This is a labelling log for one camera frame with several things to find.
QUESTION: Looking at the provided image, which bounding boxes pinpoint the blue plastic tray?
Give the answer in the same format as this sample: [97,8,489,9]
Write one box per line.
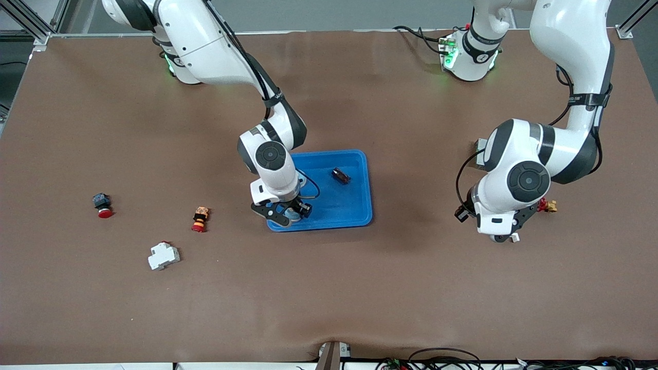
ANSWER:
[266,150,373,232]

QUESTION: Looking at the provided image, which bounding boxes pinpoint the white circuit breaker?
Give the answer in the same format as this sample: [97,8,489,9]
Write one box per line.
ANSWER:
[148,241,181,271]

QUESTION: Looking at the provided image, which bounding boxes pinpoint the red mushroom push button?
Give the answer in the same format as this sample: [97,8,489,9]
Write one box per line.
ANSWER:
[93,193,114,219]

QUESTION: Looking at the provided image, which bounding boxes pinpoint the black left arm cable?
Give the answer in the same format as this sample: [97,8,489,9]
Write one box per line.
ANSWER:
[455,67,615,206]

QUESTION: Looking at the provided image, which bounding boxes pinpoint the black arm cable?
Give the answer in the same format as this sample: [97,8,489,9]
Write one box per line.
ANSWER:
[203,0,320,201]
[455,67,615,206]

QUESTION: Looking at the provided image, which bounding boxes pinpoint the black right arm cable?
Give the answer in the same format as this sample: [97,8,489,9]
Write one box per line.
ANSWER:
[203,0,320,201]

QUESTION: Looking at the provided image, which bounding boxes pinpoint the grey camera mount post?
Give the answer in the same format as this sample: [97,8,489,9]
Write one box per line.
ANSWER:
[316,341,351,370]

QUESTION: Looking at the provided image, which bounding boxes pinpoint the black cable bundle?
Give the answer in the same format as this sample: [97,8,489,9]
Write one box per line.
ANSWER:
[375,348,658,370]

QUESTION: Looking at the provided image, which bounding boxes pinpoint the black left base cables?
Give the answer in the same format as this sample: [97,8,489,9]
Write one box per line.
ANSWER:
[393,25,445,56]

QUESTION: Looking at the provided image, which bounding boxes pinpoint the aluminium frame profile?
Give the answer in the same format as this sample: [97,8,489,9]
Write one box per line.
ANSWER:
[616,0,658,40]
[0,0,70,52]

